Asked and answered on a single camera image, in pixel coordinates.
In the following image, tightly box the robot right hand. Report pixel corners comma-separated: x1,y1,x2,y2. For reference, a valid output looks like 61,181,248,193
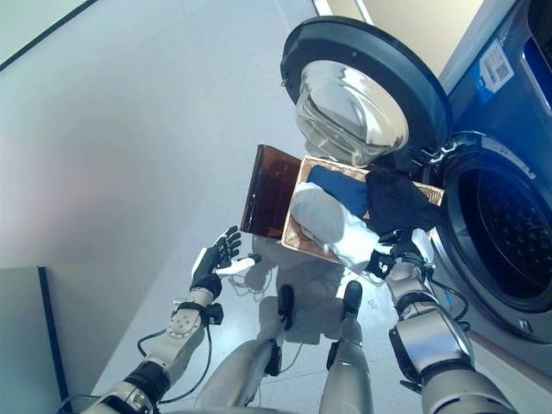
365,229,435,279

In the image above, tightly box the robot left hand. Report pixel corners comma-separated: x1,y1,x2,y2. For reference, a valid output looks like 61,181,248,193
189,225,263,299

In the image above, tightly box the black cloth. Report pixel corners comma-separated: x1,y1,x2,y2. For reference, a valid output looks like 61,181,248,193
365,170,446,243

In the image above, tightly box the grey washing machine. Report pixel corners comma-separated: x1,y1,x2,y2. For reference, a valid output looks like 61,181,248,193
420,0,552,347

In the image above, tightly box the round glass washing machine door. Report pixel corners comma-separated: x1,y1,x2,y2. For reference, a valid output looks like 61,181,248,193
279,16,455,174

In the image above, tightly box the rectangular wicker laundry basket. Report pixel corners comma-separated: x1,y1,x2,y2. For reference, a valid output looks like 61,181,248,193
279,154,446,265

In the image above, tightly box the brown translucent acrylic stool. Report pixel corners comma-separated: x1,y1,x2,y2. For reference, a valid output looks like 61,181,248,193
239,144,304,241

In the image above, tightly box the folded navy blue cloth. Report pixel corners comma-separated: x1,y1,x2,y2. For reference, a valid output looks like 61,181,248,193
308,166,373,219

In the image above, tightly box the folded white cloth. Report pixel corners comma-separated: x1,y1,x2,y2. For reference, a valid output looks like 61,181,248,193
289,180,386,275

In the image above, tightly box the silver robot left leg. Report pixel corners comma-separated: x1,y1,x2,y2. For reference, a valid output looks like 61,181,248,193
193,284,297,409

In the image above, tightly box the silver robot leg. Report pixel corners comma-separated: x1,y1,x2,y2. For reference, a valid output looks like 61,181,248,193
318,279,376,414
193,284,297,409

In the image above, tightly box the silver robot right leg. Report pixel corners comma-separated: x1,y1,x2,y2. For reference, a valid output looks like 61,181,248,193
318,279,376,414

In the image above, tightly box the blue energy label sticker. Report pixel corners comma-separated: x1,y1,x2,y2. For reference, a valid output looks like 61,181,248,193
475,36,517,103

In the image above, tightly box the grey box cabinet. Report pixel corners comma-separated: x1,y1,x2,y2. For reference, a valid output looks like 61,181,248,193
0,266,72,414

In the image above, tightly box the thin floor cable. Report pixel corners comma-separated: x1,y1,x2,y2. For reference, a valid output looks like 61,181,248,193
228,262,278,299

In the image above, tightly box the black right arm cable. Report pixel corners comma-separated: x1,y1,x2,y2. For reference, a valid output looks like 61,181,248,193
429,278,472,325

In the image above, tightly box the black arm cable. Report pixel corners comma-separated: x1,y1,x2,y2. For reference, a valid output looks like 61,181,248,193
136,317,214,403
429,278,472,325

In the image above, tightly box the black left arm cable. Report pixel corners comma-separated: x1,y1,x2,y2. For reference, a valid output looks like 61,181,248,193
136,317,214,403

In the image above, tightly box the thin black leg cable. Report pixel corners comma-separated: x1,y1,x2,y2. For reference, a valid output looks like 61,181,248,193
275,335,321,373

